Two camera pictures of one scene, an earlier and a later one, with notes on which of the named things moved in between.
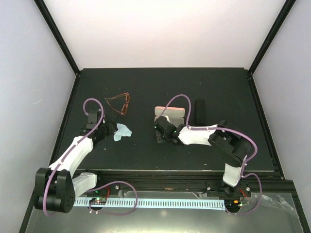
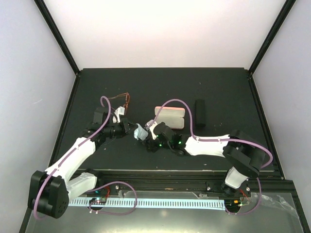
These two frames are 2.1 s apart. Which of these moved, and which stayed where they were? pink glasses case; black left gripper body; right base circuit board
Moved: black left gripper body
Stayed: right base circuit board; pink glasses case
